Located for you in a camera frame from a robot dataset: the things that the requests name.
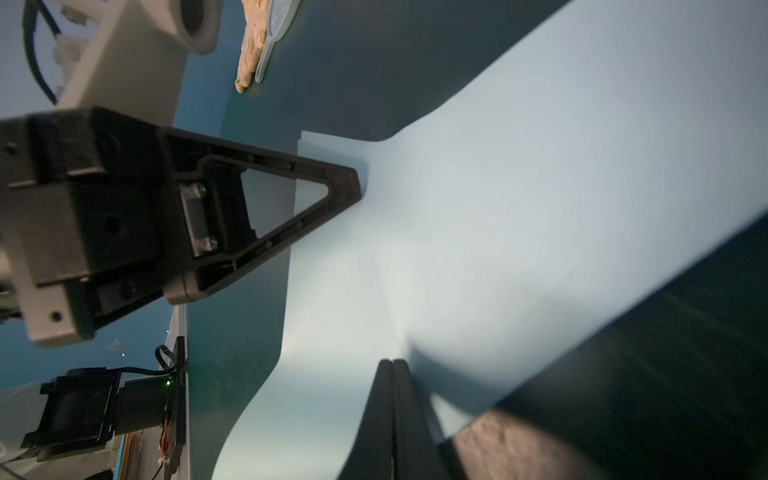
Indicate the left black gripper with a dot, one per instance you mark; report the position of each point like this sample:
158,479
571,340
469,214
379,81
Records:
102,213

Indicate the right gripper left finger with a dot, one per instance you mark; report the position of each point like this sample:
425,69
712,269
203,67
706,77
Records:
371,455

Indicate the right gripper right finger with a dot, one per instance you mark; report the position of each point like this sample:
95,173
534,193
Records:
415,456

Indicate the light blue square paper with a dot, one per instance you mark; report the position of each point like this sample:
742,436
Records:
607,151

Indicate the beige work glove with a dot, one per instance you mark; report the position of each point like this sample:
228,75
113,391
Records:
256,14

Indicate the small blue hand brush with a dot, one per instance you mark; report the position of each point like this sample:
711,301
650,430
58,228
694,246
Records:
281,15

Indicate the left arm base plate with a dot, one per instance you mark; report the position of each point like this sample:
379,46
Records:
176,429

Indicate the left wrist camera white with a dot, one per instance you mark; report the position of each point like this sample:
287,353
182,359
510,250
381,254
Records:
134,62

